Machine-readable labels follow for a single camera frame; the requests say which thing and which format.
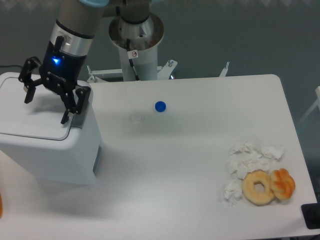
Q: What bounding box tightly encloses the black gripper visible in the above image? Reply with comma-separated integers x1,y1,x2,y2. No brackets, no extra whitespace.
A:
18,35,91,125

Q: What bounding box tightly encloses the white trash can lid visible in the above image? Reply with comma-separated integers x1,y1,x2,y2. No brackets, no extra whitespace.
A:
0,72,71,141

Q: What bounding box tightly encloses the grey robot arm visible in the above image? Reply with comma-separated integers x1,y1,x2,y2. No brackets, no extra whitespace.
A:
18,0,150,124

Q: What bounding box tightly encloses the white trash can body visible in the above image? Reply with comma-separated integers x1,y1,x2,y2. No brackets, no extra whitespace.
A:
0,101,103,185

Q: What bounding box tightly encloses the clear plastic cap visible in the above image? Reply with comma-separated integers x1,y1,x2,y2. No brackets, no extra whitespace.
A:
129,111,144,123

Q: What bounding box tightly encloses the blue bottle cap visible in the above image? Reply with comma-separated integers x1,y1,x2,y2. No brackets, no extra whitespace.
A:
154,100,167,113

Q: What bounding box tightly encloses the orange object at left edge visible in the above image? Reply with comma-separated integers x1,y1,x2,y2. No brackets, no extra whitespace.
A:
0,192,4,219

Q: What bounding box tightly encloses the large crumpled white tissue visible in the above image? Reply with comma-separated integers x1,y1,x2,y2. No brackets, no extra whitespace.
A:
226,141,285,180

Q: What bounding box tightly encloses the small crumpled white tissue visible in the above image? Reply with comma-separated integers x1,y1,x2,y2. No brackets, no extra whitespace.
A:
223,179,243,206

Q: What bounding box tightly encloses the orange glazed twisted bread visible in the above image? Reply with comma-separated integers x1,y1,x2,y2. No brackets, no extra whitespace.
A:
270,168,296,201

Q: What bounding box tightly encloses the black device at table corner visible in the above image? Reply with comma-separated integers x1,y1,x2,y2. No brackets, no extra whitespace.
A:
301,203,320,230

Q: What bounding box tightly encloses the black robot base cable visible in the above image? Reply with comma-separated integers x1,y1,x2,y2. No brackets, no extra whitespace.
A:
125,37,140,81

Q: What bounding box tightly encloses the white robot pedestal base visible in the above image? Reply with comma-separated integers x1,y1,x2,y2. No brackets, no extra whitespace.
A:
86,12,179,83

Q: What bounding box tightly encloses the white table bracket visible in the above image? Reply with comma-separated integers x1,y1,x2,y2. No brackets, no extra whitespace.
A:
219,61,230,77

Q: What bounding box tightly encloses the plain ring donut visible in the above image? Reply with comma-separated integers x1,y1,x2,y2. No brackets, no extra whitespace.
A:
241,170,275,206

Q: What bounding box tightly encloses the white frame at right edge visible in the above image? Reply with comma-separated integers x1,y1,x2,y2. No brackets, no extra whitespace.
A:
297,86,320,134

